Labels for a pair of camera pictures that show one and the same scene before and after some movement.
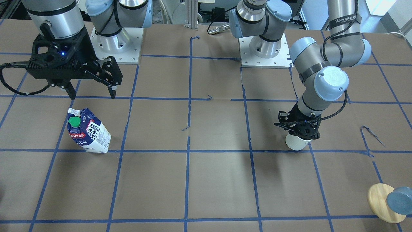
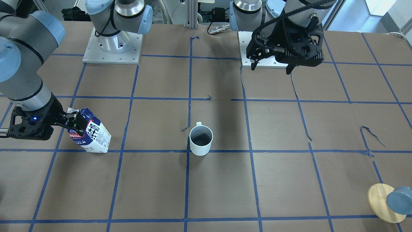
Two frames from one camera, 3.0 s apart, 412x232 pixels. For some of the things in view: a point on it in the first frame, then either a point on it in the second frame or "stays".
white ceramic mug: x=295 y=143 -> x=201 y=138
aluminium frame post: x=191 y=14 stays
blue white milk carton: x=85 y=130 stays
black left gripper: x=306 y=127 -> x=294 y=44
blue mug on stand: x=400 y=200 stays
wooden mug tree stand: x=377 y=195 stays
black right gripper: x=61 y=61 -> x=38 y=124
